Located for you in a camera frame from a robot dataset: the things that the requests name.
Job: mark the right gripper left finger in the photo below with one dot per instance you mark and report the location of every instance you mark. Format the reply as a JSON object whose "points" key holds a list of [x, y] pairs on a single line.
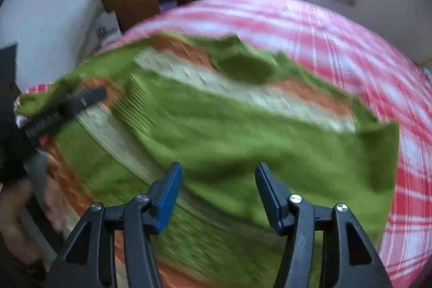
{"points": [[88, 260]]}

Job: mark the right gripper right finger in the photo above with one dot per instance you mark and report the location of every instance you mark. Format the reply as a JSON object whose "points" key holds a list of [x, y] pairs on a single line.
{"points": [[349, 258]]}

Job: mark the green orange striped knit sweater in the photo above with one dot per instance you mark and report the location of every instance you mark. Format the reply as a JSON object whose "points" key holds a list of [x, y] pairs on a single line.
{"points": [[219, 107]]}

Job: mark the person's left hand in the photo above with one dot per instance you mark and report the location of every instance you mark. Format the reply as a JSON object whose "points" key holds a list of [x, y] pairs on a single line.
{"points": [[32, 208]]}

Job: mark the white printed paper bag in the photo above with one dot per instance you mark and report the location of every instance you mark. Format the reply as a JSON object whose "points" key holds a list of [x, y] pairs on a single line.
{"points": [[107, 28]]}

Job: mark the red pink plaid bedspread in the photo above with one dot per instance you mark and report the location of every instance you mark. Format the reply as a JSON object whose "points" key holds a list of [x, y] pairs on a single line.
{"points": [[355, 60]]}

